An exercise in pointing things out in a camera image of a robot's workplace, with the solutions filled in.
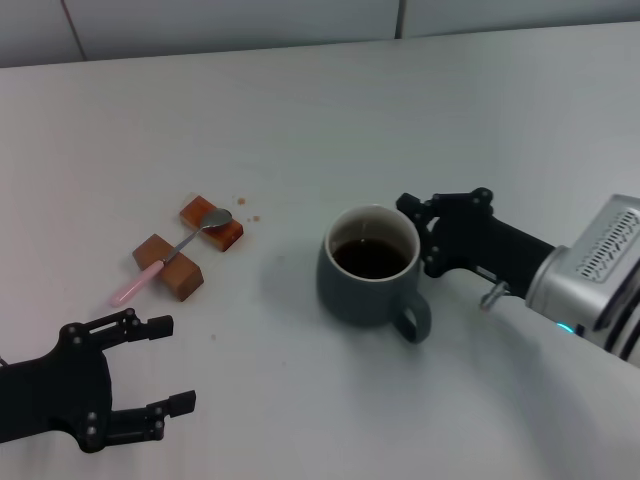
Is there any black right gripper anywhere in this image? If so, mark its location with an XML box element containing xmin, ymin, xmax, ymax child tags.
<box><xmin>396</xmin><ymin>187</ymin><xmax>555</xmax><ymax>300</ymax></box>

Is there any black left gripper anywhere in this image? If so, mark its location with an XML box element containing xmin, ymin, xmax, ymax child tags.
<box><xmin>0</xmin><ymin>308</ymin><xmax>197</xmax><ymax>454</ymax></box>

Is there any pink handled metal spoon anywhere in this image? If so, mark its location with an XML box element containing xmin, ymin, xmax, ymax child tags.
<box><xmin>110</xmin><ymin>208</ymin><xmax>234</xmax><ymax>309</ymax></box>

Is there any grey ceramic cup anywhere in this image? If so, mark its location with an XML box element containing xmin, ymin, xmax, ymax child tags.
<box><xmin>315</xmin><ymin>203</ymin><xmax>432</xmax><ymax>345</ymax></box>

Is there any dark coffee liquid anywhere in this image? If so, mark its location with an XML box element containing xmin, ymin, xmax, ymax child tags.
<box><xmin>332</xmin><ymin>238</ymin><xmax>411</xmax><ymax>280</ymax></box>

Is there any brown wooden block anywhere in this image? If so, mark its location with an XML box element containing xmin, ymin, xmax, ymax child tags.
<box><xmin>131</xmin><ymin>233</ymin><xmax>205</xmax><ymax>303</ymax></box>

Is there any orange-brown wooden block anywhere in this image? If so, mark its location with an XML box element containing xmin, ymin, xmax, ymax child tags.
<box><xmin>178</xmin><ymin>194</ymin><xmax>245</xmax><ymax>254</ymax></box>

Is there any right arm cable with plug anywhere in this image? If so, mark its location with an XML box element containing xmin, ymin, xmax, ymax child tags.
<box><xmin>479</xmin><ymin>280</ymin><xmax>511</xmax><ymax>309</ymax></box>

